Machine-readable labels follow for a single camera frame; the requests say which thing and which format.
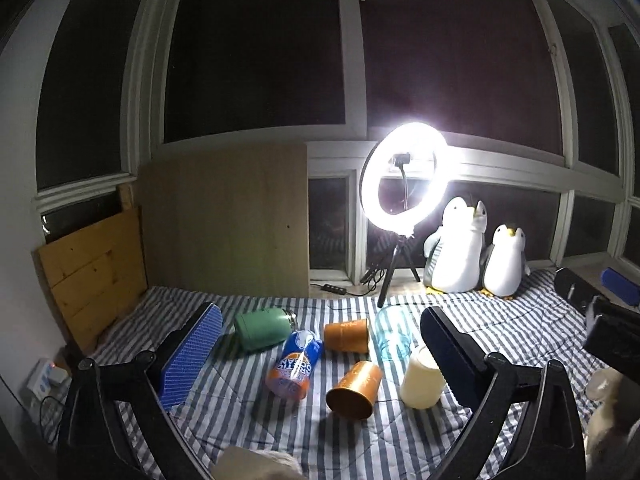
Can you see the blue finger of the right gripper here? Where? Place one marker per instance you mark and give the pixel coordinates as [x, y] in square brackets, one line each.
[622, 287]

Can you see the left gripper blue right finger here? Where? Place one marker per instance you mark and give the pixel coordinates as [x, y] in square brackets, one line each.
[458, 356]

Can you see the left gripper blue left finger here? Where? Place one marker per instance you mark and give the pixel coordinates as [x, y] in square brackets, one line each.
[183, 353]

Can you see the cream white jar cup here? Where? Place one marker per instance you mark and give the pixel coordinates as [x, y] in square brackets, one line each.
[423, 382]

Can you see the orange paper cup near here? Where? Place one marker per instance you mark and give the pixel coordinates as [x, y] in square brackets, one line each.
[355, 394]

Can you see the orange paper cup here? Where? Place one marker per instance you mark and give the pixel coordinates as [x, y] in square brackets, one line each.
[349, 336]
[355, 394]

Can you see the orange paper cup far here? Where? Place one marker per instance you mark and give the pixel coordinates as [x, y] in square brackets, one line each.
[349, 336]

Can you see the green steel thermos bottle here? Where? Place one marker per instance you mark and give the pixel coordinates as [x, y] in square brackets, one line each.
[263, 329]

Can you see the small white penguin plush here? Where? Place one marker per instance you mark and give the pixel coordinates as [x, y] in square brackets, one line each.
[504, 263]

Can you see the blue orange drink can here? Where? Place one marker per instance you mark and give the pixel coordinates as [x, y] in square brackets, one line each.
[290, 377]

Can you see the large white penguin plush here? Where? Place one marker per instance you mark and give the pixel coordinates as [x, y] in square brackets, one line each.
[452, 253]

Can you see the wooden pine headboard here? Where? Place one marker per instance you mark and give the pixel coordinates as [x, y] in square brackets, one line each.
[96, 275]

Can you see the black tripod stand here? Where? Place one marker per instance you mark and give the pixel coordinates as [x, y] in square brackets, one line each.
[384, 268]

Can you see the pale wooden board panel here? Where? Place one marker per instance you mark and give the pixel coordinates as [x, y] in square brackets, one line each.
[230, 222]

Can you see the black power strip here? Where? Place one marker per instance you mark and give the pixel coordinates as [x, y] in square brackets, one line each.
[333, 289]

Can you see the white wall power strip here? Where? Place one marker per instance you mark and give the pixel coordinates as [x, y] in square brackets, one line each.
[45, 376]

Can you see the white ring light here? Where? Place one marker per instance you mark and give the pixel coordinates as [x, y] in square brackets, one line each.
[412, 151]

